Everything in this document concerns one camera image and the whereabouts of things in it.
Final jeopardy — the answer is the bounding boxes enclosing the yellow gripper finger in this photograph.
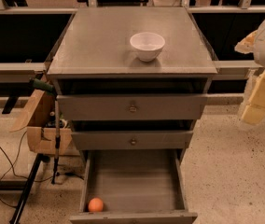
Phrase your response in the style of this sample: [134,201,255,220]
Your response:
[241,72,265,125]
[234,31,257,54]

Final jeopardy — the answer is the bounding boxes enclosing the orange fruit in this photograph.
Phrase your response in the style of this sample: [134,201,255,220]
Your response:
[88,198,104,212]

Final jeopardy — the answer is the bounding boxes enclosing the grey drawer cabinet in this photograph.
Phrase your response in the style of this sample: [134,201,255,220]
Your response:
[46,6,218,224]

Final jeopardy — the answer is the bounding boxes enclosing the grey open bottom drawer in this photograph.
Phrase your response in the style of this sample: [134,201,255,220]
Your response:
[70,149,197,224]

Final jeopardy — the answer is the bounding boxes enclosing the grey top drawer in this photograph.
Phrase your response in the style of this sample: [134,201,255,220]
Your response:
[58,94,207,120]

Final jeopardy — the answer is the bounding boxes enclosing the grey middle drawer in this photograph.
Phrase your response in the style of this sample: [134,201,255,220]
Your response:
[72,131,193,150]

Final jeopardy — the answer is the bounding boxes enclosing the white ceramic bowl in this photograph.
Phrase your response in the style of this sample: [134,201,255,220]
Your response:
[130,32,165,62]

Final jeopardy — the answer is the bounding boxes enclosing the brown cardboard box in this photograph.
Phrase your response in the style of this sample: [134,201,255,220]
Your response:
[9,75,80,157]

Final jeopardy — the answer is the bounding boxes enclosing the black stand leg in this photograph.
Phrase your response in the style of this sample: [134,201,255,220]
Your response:
[9,154,44,224]

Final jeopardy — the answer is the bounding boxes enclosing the green-handled grabber stick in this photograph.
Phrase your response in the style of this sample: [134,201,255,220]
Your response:
[30,78,61,184]

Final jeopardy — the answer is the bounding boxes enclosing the black floor cable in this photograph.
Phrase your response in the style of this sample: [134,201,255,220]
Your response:
[0,130,85,209]

